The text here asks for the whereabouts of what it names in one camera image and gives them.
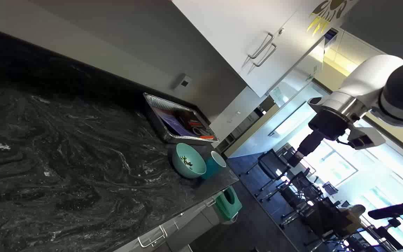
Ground purple packet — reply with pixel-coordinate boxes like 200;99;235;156
157;110;196;138

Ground white upper cabinet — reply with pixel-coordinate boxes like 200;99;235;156
171;0;305;89

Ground metal handle of plain door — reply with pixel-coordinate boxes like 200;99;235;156
246;31;276;61

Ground long metal drawer handle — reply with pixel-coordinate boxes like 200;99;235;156
203;195;220;209

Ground seated person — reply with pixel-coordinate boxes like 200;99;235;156
311;201;367;241

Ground white wall switch plate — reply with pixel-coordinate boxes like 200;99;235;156
172;73;194;93

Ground green waste bin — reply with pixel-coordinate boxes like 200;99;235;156
214;187;243;223

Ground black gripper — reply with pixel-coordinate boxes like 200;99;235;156
297;104;353;159

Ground teal plastic cup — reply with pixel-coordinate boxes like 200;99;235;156
200;150;228;181

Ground teal bowl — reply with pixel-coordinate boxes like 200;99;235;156
171;142;208;181

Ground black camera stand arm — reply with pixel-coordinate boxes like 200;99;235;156
368;201;403;236

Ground yellow black door sticker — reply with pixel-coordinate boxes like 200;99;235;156
305;0;353;37

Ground dark orange packet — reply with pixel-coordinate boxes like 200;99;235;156
182;117;215;143

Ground black office chair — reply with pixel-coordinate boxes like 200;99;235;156
277;174;326;222
256;149;292;183

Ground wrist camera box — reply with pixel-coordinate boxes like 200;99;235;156
347;127;386;152

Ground white lower cabinet fronts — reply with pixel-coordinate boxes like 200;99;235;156
112;194;222;252

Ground blue wall sign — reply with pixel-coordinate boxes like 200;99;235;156
323;27;341;47

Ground short metal drawer handle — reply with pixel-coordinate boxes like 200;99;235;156
136;225;171;250

